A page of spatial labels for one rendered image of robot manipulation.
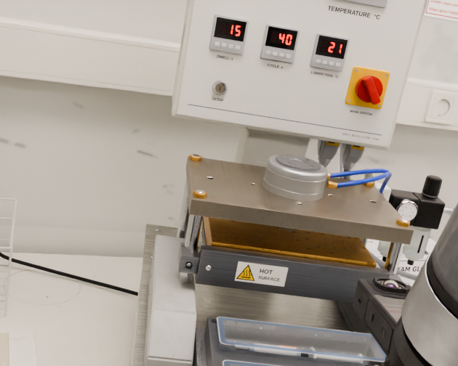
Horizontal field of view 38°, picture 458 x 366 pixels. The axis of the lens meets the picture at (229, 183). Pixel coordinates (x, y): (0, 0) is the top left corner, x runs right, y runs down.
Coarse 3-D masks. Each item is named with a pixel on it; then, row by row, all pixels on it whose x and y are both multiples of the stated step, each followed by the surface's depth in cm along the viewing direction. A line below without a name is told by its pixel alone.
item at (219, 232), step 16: (208, 224) 85; (224, 224) 85; (240, 224) 86; (256, 224) 87; (208, 240) 82; (224, 240) 80; (240, 240) 81; (256, 240) 81; (272, 240) 82; (288, 240) 83; (304, 240) 84; (320, 240) 85; (336, 240) 86; (352, 240) 87; (304, 256) 80; (320, 256) 81; (336, 256) 81; (352, 256) 82; (368, 256) 83
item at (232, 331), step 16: (224, 320) 73; (240, 320) 73; (224, 336) 69; (240, 336) 70; (256, 336) 71; (272, 336) 71; (288, 336) 72; (304, 336) 72; (320, 336) 73; (336, 336) 74; (352, 336) 74; (368, 336) 75; (320, 352) 70; (336, 352) 70; (352, 352) 71; (368, 352) 72; (384, 352) 72
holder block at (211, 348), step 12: (204, 336) 75; (216, 336) 71; (216, 348) 69; (216, 360) 67; (240, 360) 67; (252, 360) 68; (264, 360) 68; (276, 360) 69; (288, 360) 69; (300, 360) 69
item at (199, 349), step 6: (198, 330) 76; (204, 330) 76; (198, 336) 75; (198, 342) 74; (204, 342) 74; (198, 348) 73; (204, 348) 73; (198, 354) 72; (204, 354) 72; (198, 360) 71; (204, 360) 71
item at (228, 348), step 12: (216, 324) 72; (228, 348) 68; (240, 348) 68; (252, 348) 68; (264, 348) 69; (312, 360) 70; (324, 360) 70; (336, 360) 70; (348, 360) 70; (360, 360) 70; (372, 360) 70
